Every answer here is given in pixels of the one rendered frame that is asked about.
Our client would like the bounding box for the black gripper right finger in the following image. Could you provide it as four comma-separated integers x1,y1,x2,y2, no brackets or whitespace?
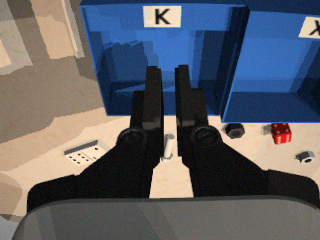
174,65,320,209

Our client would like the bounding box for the blue bin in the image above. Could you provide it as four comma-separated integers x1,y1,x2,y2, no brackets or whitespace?
79,0,320,123

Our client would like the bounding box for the white domino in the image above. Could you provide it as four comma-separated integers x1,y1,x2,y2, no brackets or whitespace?
64,140,110,166

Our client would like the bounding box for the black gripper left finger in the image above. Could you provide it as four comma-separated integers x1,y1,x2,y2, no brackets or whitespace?
26,66,164,214

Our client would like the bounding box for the red die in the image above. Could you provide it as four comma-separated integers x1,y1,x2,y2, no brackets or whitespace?
271,123,292,144

